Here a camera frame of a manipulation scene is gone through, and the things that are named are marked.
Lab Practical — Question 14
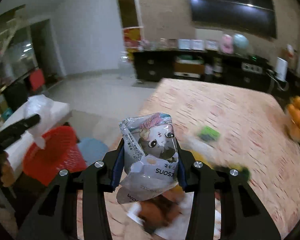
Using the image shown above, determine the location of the rose pattern tablecloth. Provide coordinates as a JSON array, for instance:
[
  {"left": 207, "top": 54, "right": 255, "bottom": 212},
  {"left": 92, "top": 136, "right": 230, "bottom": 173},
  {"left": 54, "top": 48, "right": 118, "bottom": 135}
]
[{"left": 76, "top": 77, "right": 300, "bottom": 240}]

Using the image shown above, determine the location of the green wrapper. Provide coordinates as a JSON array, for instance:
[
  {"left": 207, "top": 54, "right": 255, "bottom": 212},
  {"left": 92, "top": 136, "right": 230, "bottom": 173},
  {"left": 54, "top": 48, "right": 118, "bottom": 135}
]
[{"left": 198, "top": 126, "right": 220, "bottom": 141}]

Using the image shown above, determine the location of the wall mounted television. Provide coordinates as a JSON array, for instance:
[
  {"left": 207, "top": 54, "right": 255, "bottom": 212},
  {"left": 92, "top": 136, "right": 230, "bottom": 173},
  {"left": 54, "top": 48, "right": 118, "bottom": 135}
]
[{"left": 189, "top": 0, "right": 277, "bottom": 39}]

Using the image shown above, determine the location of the bowl of oranges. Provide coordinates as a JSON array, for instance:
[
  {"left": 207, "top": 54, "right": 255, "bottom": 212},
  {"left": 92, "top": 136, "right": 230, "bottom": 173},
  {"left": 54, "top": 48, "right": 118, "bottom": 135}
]
[{"left": 286, "top": 96, "right": 300, "bottom": 143}]

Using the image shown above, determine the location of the light blue globe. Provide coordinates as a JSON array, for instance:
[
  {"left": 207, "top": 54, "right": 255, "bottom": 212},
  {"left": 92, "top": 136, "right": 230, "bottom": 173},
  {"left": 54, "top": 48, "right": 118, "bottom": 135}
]
[{"left": 233, "top": 34, "right": 249, "bottom": 56}]

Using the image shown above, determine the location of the person's left hand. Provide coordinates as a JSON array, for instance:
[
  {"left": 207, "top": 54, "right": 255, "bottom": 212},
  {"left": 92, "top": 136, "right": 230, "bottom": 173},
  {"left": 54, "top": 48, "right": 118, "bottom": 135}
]
[{"left": 0, "top": 153, "right": 15, "bottom": 187}]

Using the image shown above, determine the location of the pink plush toy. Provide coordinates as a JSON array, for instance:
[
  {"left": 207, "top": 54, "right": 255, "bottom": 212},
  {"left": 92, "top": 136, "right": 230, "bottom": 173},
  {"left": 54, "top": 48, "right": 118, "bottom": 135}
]
[{"left": 220, "top": 34, "right": 234, "bottom": 54}]

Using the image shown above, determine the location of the white foam net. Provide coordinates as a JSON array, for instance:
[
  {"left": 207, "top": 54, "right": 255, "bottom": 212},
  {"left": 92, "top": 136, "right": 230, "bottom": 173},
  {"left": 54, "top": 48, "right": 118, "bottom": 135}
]
[{"left": 182, "top": 135, "right": 209, "bottom": 152}]

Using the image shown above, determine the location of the red chair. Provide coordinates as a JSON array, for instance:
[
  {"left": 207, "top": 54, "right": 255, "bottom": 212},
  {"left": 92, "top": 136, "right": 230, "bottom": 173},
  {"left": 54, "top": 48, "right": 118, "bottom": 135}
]
[{"left": 29, "top": 68, "right": 45, "bottom": 92}]

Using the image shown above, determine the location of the cartoon cat snack bag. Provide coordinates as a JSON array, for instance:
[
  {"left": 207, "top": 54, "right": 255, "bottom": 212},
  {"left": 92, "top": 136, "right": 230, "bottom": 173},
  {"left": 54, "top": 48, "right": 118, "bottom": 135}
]
[{"left": 116, "top": 113, "right": 179, "bottom": 204}]

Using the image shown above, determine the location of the blue plastic stool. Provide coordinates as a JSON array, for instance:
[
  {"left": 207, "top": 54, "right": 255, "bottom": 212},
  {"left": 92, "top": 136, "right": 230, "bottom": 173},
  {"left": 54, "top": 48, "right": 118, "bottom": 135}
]
[{"left": 77, "top": 138, "right": 109, "bottom": 166}]

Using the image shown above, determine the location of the red festive poster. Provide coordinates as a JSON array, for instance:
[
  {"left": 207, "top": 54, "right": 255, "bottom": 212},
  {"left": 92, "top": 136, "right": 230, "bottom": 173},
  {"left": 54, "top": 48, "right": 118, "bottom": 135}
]
[{"left": 122, "top": 27, "right": 143, "bottom": 54}]

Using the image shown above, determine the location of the white tissue paper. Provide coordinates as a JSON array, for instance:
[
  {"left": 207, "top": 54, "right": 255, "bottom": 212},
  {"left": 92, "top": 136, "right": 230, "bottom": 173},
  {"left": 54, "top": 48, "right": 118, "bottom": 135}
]
[{"left": 127, "top": 192, "right": 222, "bottom": 240}]

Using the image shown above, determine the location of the black tv cabinet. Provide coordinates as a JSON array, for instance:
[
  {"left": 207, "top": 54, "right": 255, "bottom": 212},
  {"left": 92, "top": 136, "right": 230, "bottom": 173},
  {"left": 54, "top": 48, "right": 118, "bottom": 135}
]
[{"left": 133, "top": 50, "right": 300, "bottom": 97}]

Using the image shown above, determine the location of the white router box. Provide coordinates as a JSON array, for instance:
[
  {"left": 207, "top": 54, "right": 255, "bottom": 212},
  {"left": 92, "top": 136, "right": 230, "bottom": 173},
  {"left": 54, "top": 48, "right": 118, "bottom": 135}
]
[{"left": 275, "top": 57, "right": 288, "bottom": 82}]

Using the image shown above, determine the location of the red plastic mesh basket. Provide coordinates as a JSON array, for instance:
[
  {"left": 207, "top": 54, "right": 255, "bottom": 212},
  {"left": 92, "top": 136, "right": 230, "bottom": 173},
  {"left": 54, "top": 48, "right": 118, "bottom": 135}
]
[{"left": 23, "top": 126, "right": 87, "bottom": 186}]

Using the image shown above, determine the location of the yellow foam fruit net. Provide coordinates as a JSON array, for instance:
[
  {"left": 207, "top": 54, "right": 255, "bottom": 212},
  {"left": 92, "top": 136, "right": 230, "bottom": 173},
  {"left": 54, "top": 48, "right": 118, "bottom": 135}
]
[{"left": 190, "top": 150, "right": 243, "bottom": 172}]

